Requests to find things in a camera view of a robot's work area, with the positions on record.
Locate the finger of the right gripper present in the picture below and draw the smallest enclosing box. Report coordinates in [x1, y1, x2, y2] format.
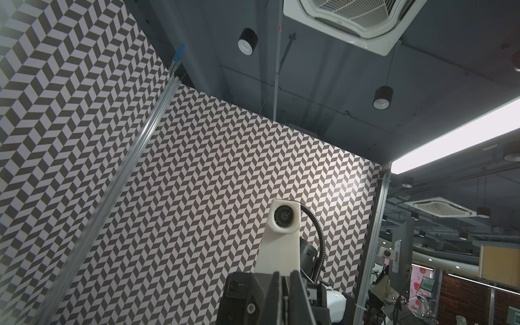
[254, 272, 283, 324]
[289, 270, 316, 325]

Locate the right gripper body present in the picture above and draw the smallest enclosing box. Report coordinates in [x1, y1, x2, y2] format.
[215, 272, 325, 324]

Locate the grey monitor on stand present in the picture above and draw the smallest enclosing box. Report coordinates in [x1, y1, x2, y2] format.
[377, 219, 414, 299]

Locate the black ceiling spotlight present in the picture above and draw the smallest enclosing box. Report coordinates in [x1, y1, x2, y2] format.
[238, 28, 258, 56]
[372, 85, 394, 111]

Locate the ceiling light strip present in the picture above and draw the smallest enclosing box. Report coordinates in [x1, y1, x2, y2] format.
[391, 97, 519, 175]

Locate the ceiling air conditioner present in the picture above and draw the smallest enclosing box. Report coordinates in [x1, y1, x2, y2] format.
[283, 0, 427, 56]

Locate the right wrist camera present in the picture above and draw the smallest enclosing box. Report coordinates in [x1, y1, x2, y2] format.
[254, 199, 301, 276]

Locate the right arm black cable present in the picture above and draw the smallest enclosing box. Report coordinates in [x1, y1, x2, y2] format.
[298, 202, 327, 284]

